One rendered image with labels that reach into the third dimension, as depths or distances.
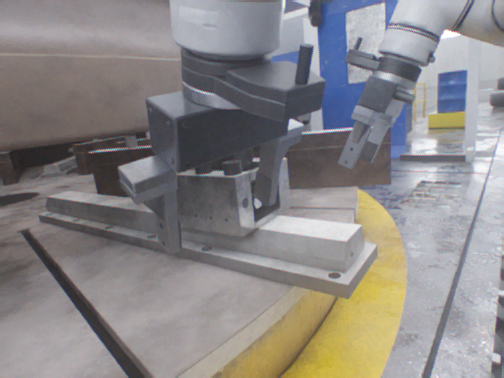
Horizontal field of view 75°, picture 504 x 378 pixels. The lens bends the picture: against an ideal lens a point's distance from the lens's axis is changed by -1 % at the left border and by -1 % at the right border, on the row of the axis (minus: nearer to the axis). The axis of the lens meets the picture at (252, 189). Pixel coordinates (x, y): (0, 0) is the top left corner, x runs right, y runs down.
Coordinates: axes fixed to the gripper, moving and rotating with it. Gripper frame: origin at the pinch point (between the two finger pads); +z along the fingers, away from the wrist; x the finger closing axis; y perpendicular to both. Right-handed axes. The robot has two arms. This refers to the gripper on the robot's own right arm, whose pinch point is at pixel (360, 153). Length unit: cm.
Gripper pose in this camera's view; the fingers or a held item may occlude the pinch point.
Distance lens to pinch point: 66.1
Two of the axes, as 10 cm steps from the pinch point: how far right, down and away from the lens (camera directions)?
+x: 5.4, -1.4, 8.3
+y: 7.9, 4.4, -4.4
